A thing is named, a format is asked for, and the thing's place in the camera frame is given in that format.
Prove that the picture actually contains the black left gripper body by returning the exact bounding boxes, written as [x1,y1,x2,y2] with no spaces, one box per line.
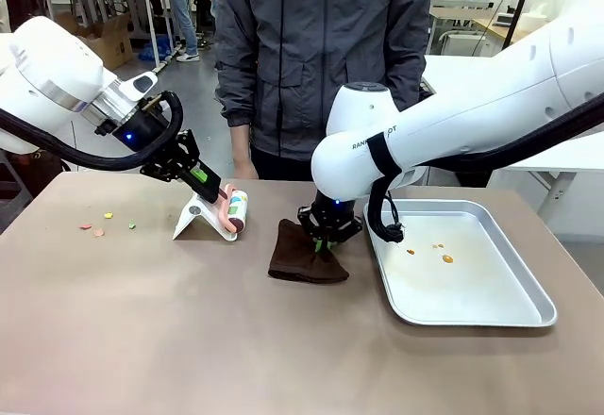
[95,98,190,174]

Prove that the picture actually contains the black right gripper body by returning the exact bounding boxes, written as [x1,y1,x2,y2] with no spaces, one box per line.
[307,188,356,231]

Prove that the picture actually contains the brown cloth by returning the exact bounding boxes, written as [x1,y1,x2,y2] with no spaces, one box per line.
[267,218,351,285]

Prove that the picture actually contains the pink handled lint roller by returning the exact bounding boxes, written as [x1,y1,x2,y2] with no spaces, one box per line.
[210,182,250,241]

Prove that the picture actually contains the person's left forearm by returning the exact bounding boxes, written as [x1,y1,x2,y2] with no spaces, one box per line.
[384,32,428,105]

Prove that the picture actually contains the person's right forearm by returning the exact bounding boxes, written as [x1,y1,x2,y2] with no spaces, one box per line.
[214,46,260,147]

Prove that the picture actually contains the person's right hand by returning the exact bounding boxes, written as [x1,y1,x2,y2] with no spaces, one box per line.
[232,143,260,180]

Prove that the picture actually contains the white lint roller stand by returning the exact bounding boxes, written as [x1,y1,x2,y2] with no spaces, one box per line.
[172,192,239,242]

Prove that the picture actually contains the blue bags on floor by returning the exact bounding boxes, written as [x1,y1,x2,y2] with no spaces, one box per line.
[138,35,172,65]

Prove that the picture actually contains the cardboard box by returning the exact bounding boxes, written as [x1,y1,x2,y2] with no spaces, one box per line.
[55,11,136,72]

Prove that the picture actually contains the brown handbag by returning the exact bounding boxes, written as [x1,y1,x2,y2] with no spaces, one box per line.
[0,148,65,188]

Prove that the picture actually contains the background person in jeans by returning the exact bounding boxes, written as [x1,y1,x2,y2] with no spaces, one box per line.
[159,0,203,64]

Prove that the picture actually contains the silver metal tray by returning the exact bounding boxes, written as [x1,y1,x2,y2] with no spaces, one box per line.
[362,199,559,328]

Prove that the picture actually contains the person in grey jacket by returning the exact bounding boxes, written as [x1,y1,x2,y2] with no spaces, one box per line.
[214,0,433,183]

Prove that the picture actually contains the white side table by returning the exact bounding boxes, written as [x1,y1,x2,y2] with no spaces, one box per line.
[421,54,604,221]

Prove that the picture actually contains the wooden background desk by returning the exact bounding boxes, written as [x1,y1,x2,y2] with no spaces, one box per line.
[428,3,523,58]

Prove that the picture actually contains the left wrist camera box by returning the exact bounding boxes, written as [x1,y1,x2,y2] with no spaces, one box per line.
[117,71,159,104]

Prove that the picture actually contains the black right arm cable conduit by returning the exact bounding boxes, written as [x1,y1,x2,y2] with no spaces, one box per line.
[366,87,604,245]

